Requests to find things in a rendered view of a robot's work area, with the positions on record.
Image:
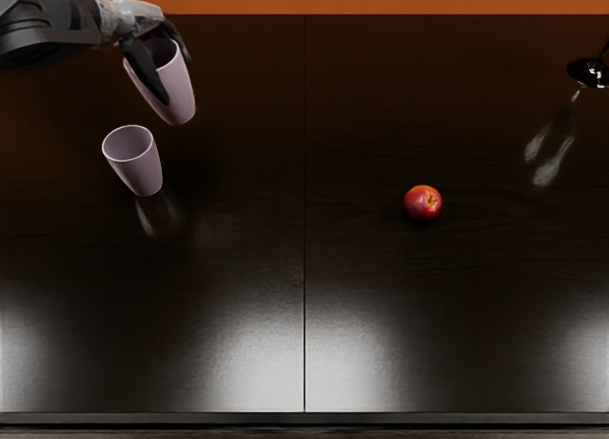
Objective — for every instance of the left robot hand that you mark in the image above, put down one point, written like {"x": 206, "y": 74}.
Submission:
{"x": 126, "y": 17}

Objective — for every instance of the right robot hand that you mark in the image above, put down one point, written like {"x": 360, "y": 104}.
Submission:
{"x": 590, "y": 71}

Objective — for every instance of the pale lilac cup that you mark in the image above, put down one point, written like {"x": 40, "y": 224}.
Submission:
{"x": 176, "y": 84}
{"x": 135, "y": 165}

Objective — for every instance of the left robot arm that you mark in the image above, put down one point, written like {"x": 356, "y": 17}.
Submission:
{"x": 38, "y": 25}

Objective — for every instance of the red peach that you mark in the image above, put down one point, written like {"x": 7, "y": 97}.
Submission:
{"x": 421, "y": 202}

